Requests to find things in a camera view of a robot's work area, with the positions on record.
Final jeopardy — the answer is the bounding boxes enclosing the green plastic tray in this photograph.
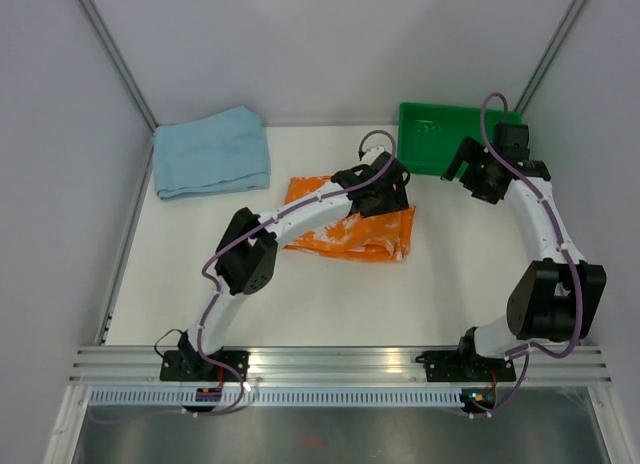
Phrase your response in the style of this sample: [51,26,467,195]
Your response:
[396,101,524,178]

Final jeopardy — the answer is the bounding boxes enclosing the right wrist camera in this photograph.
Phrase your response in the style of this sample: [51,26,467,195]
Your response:
[493,122,530,160]

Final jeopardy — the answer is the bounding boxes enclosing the light blue folded trousers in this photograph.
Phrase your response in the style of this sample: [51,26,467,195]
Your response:
[152,106,271,201]

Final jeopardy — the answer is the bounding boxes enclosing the orange tie-dye trousers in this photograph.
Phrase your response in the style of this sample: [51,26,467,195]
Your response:
[286,207,415,262]

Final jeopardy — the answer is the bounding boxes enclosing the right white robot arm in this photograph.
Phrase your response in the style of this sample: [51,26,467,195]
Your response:
[442,137,607,380]

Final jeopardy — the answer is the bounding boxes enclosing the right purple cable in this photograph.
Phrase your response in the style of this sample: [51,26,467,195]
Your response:
[449,92,585,419]

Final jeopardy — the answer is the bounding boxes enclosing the purple cable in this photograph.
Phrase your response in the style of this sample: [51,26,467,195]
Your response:
[88,129,401,425]
[449,92,585,419]

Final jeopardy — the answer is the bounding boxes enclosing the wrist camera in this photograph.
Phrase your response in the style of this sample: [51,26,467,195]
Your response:
[360,146,386,165]
[493,122,530,160]

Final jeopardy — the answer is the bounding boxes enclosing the aluminium mounting rail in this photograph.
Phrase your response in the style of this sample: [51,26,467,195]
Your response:
[67,346,613,387]

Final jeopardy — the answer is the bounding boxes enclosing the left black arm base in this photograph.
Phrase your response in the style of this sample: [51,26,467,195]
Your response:
[159,349,250,382]

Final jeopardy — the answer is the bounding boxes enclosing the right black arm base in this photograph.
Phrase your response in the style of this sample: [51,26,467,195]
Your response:
[414,328,517,383]

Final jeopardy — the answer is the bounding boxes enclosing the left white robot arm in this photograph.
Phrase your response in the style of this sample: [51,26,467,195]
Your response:
[178,151,410,381]

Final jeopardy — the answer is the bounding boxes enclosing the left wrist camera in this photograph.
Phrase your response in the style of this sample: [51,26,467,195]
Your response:
[360,146,386,165]

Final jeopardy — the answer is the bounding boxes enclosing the white slotted cable duct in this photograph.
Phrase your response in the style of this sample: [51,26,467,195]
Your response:
[89,386,463,408]

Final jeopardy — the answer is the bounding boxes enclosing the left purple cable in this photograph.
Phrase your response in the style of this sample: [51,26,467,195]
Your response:
[88,129,401,425]

